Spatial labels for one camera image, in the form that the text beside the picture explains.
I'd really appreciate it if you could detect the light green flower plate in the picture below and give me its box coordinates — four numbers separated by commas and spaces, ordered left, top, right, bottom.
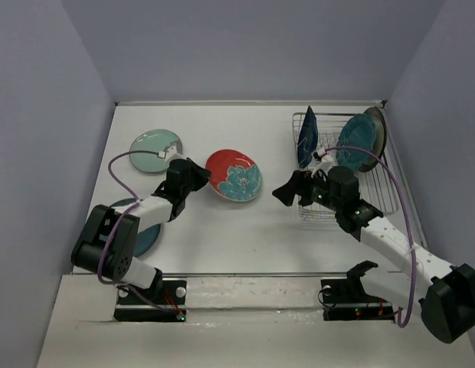
129, 129, 182, 174

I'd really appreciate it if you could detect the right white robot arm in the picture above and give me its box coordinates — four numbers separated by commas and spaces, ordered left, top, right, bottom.
272, 166, 475, 343

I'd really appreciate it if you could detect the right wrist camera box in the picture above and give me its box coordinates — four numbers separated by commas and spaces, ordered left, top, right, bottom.
311, 148, 334, 177

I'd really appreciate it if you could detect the blue speckled round plate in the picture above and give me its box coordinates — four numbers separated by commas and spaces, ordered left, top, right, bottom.
110, 198, 162, 258

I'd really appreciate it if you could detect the red and teal plate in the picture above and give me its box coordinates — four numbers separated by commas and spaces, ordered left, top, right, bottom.
205, 149, 263, 202

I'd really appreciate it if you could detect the dark blue teardrop plate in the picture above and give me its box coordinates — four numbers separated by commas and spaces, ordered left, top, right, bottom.
296, 106, 318, 169

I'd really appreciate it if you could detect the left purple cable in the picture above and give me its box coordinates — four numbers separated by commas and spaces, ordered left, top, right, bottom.
97, 149, 185, 319

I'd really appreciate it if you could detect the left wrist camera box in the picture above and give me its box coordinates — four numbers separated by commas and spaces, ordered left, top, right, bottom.
157, 145, 182, 162

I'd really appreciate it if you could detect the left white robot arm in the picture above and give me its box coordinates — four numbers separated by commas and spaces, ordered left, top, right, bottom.
70, 158, 211, 303

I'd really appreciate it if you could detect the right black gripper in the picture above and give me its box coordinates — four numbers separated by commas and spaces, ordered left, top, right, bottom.
271, 168, 342, 212

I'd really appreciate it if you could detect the teal scalloped plate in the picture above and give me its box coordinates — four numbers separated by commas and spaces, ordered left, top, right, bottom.
336, 114, 377, 171

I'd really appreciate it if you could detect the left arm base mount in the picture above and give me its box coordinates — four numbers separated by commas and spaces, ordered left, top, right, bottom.
113, 278, 187, 323

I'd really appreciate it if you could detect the cream plate with grey rim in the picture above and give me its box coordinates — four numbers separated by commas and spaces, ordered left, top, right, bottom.
359, 107, 388, 173

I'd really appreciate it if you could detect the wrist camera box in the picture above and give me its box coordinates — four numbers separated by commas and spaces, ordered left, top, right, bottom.
311, 148, 334, 177
157, 145, 182, 162

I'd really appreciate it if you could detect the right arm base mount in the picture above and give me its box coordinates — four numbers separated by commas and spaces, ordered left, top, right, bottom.
317, 261, 395, 321

